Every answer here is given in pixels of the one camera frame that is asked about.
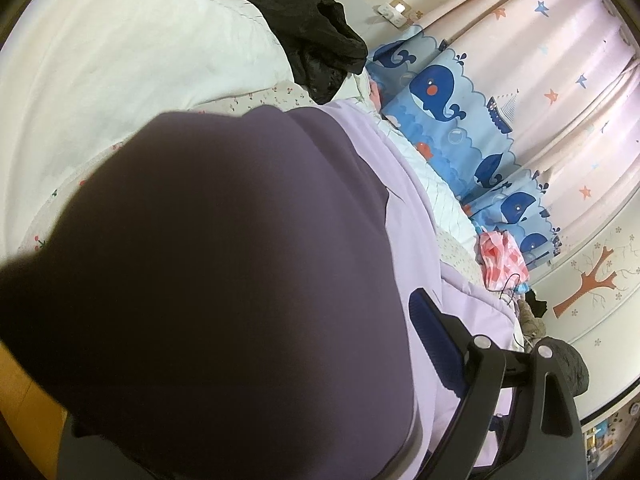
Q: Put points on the dark grey cloth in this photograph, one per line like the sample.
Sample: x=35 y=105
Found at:
x=567 y=365

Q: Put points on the purple jacket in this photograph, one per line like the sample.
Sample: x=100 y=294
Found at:
x=225 y=285

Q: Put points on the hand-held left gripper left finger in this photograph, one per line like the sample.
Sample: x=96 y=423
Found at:
x=85 y=455

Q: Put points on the pink patterned cloth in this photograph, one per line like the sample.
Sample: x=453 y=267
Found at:
x=502 y=260

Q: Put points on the white quilted mattress pad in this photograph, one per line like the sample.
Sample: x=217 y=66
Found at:
x=435 y=195

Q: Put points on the blue whale print curtain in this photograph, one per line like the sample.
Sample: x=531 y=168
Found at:
x=440 y=95

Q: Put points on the white pillow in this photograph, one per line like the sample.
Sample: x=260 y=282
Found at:
x=125 y=60

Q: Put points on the tree wall sticker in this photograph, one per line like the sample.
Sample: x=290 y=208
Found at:
x=592 y=280

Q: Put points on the white wall socket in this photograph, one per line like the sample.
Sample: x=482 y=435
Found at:
x=395 y=10

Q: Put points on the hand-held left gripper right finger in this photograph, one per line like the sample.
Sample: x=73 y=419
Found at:
x=434 y=335

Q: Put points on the pink star print curtain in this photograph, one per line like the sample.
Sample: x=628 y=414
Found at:
x=550 y=35

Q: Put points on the beige plush item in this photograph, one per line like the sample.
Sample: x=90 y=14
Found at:
x=532 y=322

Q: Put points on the black cloth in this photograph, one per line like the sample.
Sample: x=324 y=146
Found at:
x=300 y=25

